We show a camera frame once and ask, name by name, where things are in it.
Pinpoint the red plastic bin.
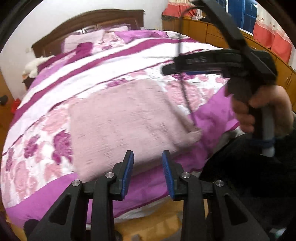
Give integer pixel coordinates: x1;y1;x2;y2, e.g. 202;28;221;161
11;98;21;114

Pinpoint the window with dark glass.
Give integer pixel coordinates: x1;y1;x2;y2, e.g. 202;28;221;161
216;0;257;34

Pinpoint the dark wooden headboard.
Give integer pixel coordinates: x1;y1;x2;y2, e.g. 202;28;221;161
32;9;144;58

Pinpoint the white orange curtain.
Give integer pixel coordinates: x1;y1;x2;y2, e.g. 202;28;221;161
162;0;293;64

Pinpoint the wooden cabinet under window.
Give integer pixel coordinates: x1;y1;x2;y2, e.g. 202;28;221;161
162;16;296;105

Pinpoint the pink fuzzy garment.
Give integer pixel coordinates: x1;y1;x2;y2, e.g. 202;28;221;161
69;79;202;182

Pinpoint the dark wooden nightstand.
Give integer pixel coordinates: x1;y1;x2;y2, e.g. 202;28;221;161
22;77;35;90

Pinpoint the person's right hand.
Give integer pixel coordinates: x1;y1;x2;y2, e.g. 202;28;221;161
231;85;294;137

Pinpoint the floral pillow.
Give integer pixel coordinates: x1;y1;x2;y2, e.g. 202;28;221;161
91;25;130;54

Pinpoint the white plush toy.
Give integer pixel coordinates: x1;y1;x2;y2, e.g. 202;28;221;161
22;55;55;80

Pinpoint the black cable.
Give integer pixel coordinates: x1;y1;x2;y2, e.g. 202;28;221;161
176;4;209;130

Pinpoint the small black object on wardrobe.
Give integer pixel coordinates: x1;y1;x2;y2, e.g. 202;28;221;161
0;95;9;106

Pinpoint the lilac pillow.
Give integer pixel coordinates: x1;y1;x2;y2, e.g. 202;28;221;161
62;29;105;53

